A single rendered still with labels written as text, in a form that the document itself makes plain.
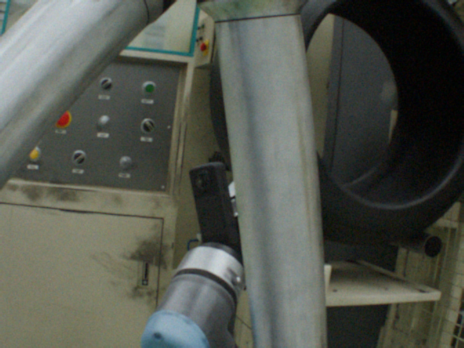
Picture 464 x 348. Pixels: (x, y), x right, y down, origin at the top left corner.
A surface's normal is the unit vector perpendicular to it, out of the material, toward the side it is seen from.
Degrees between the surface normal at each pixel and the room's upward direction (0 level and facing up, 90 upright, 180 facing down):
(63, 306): 90
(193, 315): 42
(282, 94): 97
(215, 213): 96
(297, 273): 97
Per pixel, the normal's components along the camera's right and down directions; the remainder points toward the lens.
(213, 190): -0.55, 0.09
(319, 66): 0.31, 0.08
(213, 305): 0.63, -0.45
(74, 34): 0.56, -0.06
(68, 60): 0.73, 0.15
